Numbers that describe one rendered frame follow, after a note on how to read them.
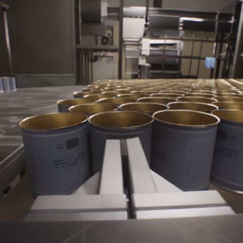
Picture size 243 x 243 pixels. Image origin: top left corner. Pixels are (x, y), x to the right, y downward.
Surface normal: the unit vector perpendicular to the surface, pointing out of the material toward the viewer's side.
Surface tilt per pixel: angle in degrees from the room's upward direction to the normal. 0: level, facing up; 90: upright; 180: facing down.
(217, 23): 90
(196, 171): 90
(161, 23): 90
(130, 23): 99
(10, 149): 0
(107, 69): 90
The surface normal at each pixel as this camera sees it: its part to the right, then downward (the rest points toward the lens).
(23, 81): 0.74, 0.20
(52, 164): 0.17, 0.26
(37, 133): -0.10, 0.27
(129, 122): -0.35, 0.26
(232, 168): -0.66, 0.21
